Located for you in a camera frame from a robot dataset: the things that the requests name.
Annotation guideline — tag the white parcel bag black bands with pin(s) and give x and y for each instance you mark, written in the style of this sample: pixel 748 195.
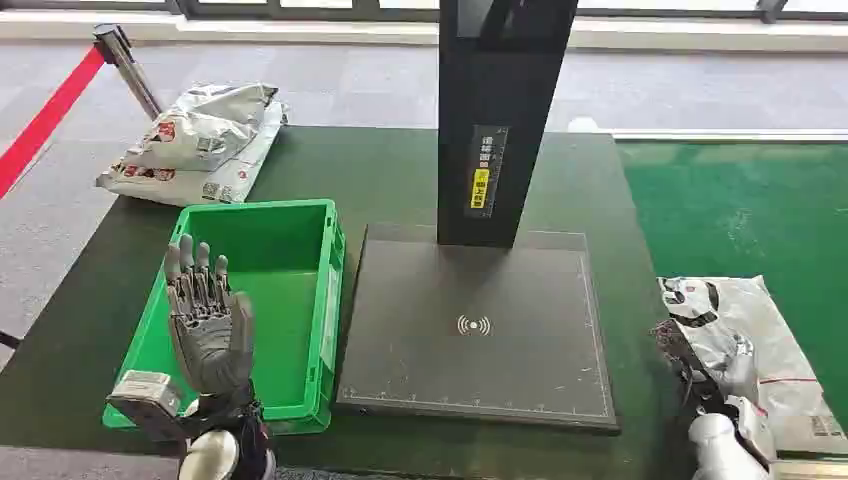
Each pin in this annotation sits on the white parcel bag black bands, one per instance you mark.
pixel 768 318

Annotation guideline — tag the green plastic crate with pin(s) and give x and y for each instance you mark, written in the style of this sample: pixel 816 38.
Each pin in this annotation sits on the green plastic crate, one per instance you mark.
pixel 285 265

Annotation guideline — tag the steel barrier post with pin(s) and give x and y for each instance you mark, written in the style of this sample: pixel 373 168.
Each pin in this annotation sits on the steel barrier post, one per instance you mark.
pixel 129 69

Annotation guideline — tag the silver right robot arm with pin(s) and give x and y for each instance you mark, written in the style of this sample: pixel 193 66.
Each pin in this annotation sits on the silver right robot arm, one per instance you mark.
pixel 719 452

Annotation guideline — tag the red barrier belt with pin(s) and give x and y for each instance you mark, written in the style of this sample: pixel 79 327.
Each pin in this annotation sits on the red barrier belt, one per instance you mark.
pixel 46 119

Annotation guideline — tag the dark scanner base plate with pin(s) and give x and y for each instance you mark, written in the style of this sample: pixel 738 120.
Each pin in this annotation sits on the dark scanner base plate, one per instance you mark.
pixel 477 378

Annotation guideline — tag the black and yellow column label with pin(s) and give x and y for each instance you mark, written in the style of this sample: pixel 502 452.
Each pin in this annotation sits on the black and yellow column label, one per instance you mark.
pixel 485 172

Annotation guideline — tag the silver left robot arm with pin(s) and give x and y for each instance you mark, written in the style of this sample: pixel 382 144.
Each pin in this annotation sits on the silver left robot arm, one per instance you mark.
pixel 213 457

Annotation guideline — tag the crumpled white parcel bag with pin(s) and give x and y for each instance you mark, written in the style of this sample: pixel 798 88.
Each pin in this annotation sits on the crumpled white parcel bag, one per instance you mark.
pixel 199 129

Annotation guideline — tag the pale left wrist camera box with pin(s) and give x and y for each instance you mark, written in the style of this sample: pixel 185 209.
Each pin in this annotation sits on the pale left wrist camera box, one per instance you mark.
pixel 142 399

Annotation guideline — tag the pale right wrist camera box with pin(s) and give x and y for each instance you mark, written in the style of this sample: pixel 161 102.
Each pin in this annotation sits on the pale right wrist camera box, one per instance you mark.
pixel 755 424

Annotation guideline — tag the black scanner column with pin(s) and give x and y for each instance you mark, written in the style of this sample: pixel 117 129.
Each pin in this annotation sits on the black scanner column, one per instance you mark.
pixel 464 79

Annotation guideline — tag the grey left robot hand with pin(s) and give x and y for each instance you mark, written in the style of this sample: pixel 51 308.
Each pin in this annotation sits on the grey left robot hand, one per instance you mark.
pixel 208 331

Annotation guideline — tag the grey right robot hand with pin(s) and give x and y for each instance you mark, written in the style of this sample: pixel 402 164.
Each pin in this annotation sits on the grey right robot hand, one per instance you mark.
pixel 682 364

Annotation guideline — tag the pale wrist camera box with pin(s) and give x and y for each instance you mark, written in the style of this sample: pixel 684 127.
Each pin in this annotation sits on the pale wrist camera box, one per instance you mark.
pixel 142 399
pixel 755 424

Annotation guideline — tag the flat white parcel bag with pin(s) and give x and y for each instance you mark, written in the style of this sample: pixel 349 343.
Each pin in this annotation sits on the flat white parcel bag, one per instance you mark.
pixel 225 179

